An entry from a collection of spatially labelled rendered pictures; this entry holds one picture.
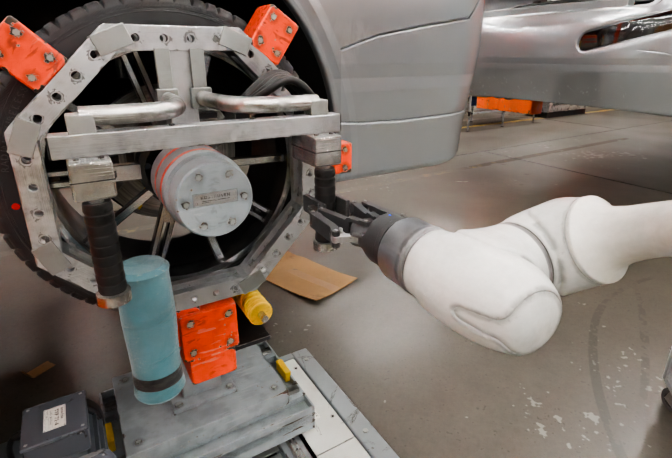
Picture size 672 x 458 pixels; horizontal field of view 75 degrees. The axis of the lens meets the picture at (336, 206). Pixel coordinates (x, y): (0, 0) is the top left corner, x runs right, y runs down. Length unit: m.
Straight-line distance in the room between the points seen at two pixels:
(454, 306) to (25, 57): 0.69
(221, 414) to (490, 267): 0.92
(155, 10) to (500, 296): 0.75
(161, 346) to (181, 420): 0.44
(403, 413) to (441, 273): 1.10
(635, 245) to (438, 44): 0.94
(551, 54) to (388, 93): 1.88
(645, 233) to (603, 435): 1.21
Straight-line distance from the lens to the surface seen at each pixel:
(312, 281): 2.21
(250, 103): 0.70
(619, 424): 1.74
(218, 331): 1.01
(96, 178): 0.62
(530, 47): 3.10
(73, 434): 1.02
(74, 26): 0.91
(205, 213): 0.74
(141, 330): 0.83
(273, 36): 0.90
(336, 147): 0.72
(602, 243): 0.55
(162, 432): 1.25
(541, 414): 1.67
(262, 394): 1.28
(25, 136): 0.83
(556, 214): 0.56
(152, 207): 1.15
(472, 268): 0.47
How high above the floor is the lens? 1.08
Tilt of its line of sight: 19 degrees down
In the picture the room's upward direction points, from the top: straight up
